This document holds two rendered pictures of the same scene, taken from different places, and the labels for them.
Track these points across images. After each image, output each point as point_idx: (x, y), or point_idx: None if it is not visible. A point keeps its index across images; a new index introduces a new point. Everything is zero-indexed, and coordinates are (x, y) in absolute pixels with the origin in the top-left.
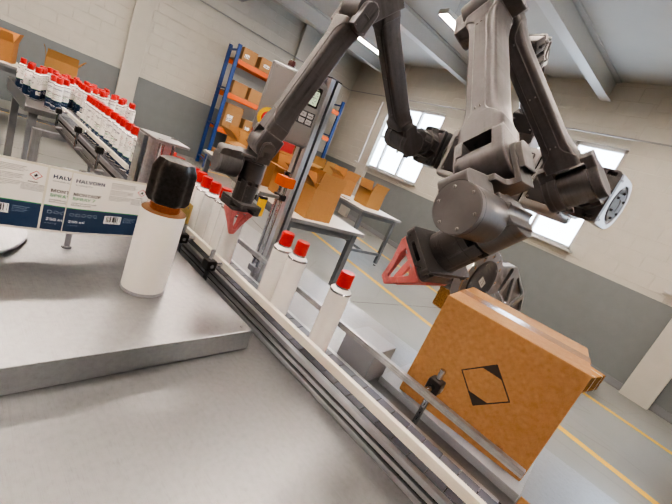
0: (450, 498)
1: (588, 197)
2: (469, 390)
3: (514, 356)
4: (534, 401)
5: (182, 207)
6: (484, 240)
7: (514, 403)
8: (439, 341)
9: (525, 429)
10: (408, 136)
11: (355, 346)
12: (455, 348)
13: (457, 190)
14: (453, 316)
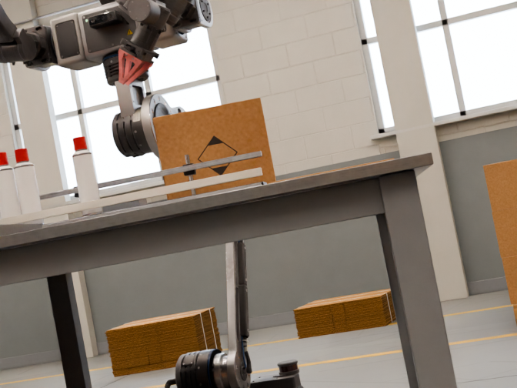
0: (238, 186)
1: (184, 4)
2: (212, 168)
3: (218, 122)
4: (248, 138)
5: None
6: (156, 18)
7: (240, 150)
8: (170, 154)
9: (256, 159)
10: (22, 40)
11: (117, 205)
12: (183, 148)
13: (135, 2)
14: (166, 129)
